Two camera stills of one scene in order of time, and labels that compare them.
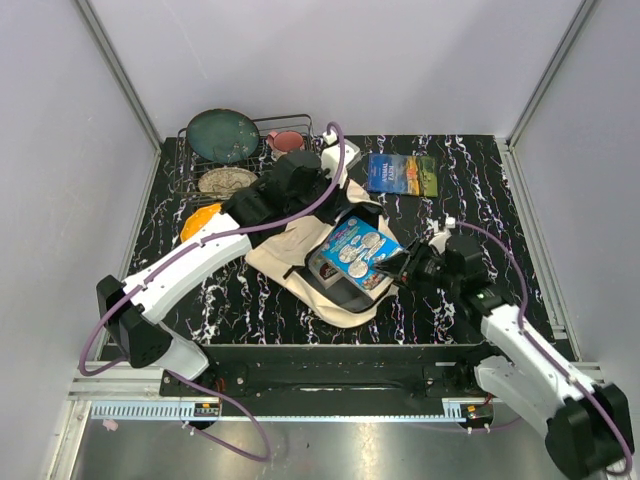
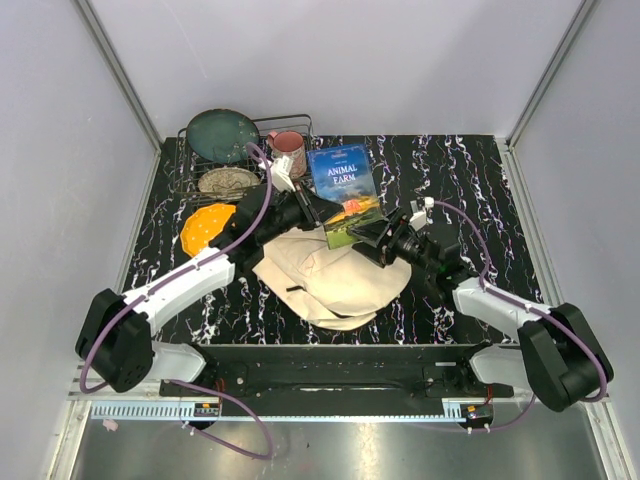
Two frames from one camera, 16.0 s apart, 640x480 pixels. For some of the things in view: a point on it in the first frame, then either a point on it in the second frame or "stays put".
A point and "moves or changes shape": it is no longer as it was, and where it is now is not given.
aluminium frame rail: x=122 y=83 stays put
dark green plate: x=222 y=135 stays put
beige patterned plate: x=220 y=183 stays put
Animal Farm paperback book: x=404 y=174 to x=345 y=176
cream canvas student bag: x=281 y=261 moves or changes shape
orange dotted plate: x=198 y=219 stays put
